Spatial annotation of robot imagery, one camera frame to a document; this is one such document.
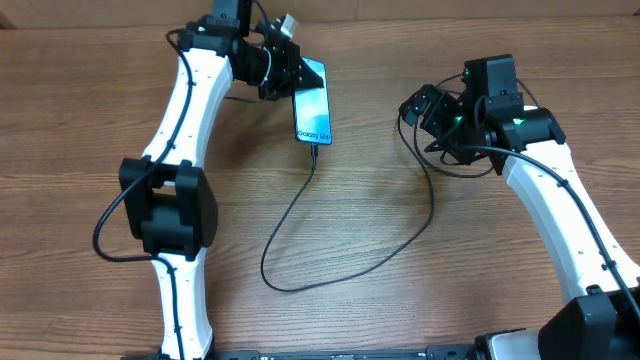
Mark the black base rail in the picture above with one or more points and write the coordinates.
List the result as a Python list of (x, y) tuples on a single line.
[(345, 355)]

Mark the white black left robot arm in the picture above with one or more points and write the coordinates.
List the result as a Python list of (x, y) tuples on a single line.
[(169, 203)]

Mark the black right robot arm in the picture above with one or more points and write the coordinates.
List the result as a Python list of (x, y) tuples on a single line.
[(527, 147)]

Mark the blue Galaxy smartphone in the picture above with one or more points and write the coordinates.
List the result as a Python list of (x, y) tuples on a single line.
[(312, 109)]

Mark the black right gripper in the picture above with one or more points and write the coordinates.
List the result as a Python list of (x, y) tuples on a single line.
[(440, 109)]

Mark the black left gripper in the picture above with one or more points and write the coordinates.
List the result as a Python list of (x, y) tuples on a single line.
[(287, 81)]

